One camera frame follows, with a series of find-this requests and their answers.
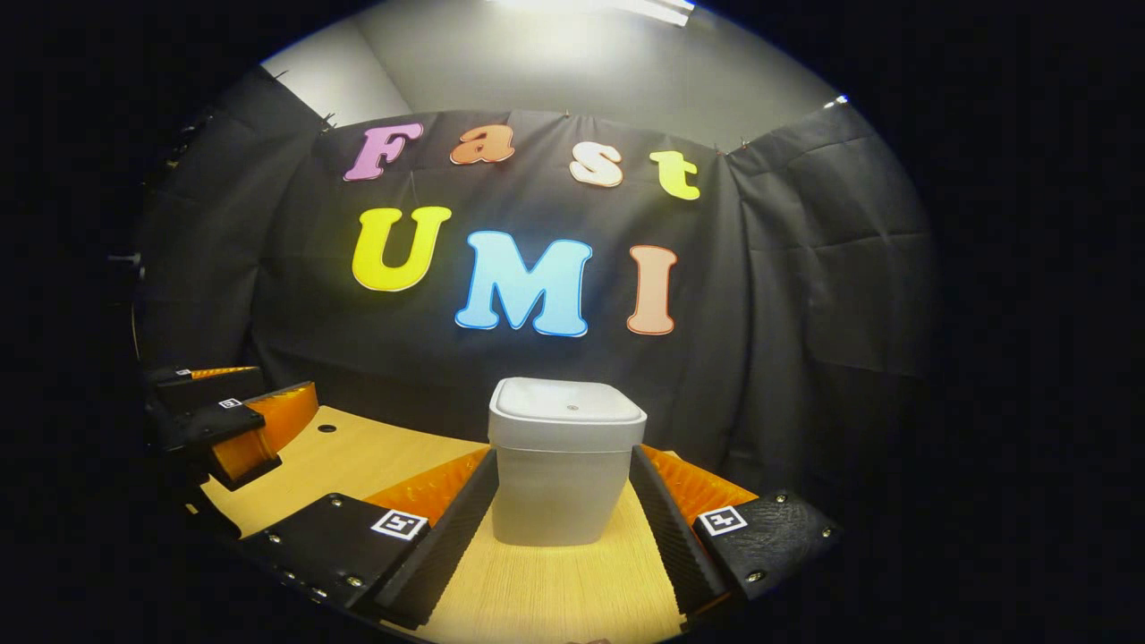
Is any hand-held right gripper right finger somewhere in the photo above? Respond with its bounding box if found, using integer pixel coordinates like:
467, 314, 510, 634
631, 445, 844, 627

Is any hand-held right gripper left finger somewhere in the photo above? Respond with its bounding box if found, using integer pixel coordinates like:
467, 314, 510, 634
237, 446, 499, 630

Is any white desktop garbage bin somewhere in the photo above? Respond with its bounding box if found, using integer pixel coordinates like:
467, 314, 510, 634
488, 377, 648, 547

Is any black backdrop cloth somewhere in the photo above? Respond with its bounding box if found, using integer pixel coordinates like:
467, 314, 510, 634
134, 67, 940, 502

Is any long ceiling light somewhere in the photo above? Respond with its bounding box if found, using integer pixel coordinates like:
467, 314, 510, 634
488, 0, 697, 26

